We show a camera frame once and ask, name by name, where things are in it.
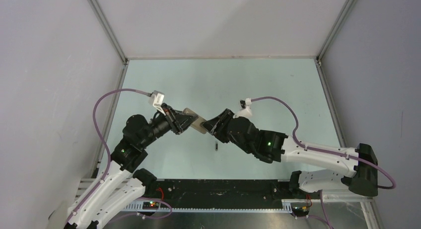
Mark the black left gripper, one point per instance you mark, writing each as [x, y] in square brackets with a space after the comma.
[178, 121]

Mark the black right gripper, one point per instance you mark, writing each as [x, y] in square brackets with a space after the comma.
[215, 126]

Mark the beige remote control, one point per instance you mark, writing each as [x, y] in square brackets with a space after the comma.
[197, 124]

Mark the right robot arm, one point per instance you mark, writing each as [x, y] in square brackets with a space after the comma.
[352, 168]

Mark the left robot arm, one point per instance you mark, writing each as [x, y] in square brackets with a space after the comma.
[122, 181]

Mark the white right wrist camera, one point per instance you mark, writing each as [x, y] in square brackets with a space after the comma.
[245, 110]

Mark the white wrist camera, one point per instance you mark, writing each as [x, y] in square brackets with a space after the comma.
[245, 110]
[156, 99]

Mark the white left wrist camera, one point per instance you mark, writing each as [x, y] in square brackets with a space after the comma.
[156, 99]

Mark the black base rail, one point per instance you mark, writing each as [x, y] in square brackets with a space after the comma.
[223, 193]

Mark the left aluminium frame post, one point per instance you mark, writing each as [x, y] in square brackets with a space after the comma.
[108, 30]

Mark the aluminium frame post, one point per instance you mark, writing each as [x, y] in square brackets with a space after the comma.
[108, 30]
[338, 23]

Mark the right aluminium frame post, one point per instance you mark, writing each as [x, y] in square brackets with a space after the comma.
[338, 23]

